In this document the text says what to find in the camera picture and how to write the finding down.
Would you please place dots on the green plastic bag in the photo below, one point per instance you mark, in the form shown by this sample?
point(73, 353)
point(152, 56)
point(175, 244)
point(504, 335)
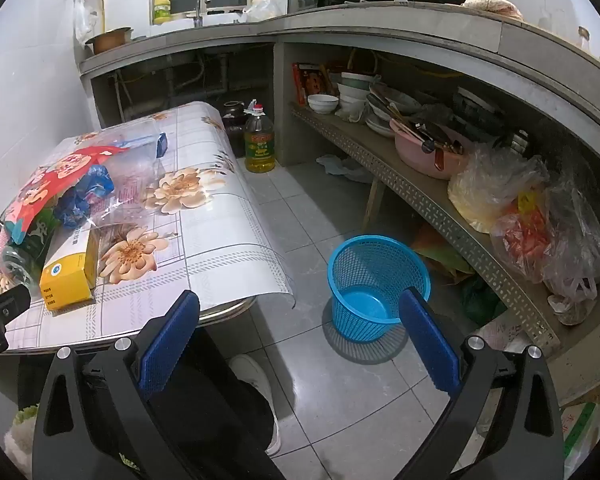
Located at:
point(480, 302)

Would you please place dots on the small seasoning bottle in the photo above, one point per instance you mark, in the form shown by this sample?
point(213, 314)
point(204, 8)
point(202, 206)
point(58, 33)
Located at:
point(583, 40)

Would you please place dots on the red printed box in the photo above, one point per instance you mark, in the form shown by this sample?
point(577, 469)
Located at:
point(312, 82)

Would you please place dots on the grey translucent plastic bag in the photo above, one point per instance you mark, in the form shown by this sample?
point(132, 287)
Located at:
point(580, 240)

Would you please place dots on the pink plastic basin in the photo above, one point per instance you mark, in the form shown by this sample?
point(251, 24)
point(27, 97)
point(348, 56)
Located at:
point(420, 162)

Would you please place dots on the white jug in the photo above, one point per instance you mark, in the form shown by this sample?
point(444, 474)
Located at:
point(257, 7)

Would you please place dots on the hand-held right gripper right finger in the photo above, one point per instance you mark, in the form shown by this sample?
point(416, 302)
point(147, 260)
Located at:
point(427, 340)

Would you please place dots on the white printed bag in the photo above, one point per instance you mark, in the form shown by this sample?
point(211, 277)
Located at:
point(502, 332)

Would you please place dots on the beige crumpled cloth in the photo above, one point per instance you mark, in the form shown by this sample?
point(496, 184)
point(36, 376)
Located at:
point(495, 7)

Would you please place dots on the white hanging plastic bag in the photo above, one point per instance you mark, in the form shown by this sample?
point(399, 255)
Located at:
point(84, 20)

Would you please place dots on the white cloth on floor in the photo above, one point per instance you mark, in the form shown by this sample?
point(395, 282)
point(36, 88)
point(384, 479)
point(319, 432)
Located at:
point(342, 167)

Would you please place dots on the stack of plates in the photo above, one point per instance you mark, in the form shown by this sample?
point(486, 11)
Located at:
point(380, 122)

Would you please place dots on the white fluffy cloth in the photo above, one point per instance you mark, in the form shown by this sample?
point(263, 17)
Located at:
point(20, 435)

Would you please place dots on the yellow white cardboard box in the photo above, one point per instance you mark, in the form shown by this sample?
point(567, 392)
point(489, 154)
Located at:
point(67, 275)

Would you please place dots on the blue white toothpaste box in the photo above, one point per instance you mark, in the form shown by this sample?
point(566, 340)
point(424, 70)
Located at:
point(161, 145)

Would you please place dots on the clear plastic bag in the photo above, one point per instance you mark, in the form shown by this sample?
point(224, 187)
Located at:
point(130, 170)

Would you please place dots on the plastic bag with yellow flatbread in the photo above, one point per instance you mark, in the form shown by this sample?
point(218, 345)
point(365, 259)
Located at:
point(480, 195)

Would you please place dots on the red printed snack bag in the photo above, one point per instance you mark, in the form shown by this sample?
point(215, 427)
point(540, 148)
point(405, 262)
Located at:
point(55, 175)

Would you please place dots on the yellow dish soap bottle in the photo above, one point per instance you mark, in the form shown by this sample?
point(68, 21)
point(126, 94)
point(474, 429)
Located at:
point(162, 10)

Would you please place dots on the plastic bag with red contents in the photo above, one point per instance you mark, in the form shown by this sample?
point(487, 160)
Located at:
point(525, 240)

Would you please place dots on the clear plastic bottle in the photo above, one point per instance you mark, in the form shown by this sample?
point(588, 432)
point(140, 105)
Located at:
point(17, 267)

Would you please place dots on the blue plastic mesh basket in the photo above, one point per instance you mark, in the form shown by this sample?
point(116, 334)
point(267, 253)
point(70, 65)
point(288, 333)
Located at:
point(370, 260)

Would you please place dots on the bundle of chopsticks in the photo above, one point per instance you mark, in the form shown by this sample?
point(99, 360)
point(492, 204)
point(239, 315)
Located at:
point(415, 132)

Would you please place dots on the blue plastic wrapper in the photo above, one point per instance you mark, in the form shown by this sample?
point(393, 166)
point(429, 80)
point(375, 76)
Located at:
point(87, 190)

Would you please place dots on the copper basin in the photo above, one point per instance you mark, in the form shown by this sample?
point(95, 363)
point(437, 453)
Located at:
point(107, 41)

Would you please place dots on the grey concrete kitchen counter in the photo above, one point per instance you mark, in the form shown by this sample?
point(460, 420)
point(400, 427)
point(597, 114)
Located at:
point(380, 20)

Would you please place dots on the single white bowl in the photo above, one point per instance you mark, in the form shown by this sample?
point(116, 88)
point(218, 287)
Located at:
point(323, 104)

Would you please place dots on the metal faucet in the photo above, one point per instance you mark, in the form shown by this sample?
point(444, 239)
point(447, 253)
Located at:
point(198, 12)

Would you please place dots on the person's black trouser leg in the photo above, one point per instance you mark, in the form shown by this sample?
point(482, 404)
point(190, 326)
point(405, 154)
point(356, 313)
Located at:
point(215, 425)

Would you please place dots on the person's white shoe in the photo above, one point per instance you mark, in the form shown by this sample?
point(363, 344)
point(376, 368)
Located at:
point(252, 375)

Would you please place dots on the grey drain pipe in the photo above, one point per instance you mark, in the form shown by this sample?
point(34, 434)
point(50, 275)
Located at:
point(172, 82)

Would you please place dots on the orange green bag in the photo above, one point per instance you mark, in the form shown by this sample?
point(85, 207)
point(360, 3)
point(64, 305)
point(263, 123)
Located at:
point(442, 255)

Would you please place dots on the stack of white bowls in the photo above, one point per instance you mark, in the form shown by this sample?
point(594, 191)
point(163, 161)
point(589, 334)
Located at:
point(355, 92)

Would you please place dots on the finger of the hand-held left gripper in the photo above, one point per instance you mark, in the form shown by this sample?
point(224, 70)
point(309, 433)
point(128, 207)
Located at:
point(10, 301)

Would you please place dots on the yellow cooking oil bottle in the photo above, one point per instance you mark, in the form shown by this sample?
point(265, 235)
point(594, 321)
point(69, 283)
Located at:
point(259, 145)

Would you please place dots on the floral plastic tablecloth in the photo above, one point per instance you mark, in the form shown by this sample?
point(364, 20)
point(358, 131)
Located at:
point(205, 220)

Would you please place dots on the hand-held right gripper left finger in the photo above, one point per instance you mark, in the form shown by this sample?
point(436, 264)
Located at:
point(172, 340)

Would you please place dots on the metal-rimmed table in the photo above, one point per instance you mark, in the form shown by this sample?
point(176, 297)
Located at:
point(230, 311)

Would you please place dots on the wooden shelf leg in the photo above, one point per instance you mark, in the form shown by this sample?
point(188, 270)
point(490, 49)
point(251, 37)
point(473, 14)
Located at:
point(374, 205)

